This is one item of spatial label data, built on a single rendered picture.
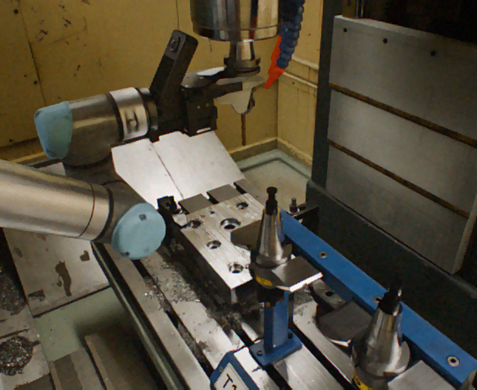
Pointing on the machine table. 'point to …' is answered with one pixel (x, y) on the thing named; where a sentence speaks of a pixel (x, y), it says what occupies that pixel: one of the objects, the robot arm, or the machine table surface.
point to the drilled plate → (223, 279)
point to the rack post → (275, 335)
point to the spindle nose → (236, 19)
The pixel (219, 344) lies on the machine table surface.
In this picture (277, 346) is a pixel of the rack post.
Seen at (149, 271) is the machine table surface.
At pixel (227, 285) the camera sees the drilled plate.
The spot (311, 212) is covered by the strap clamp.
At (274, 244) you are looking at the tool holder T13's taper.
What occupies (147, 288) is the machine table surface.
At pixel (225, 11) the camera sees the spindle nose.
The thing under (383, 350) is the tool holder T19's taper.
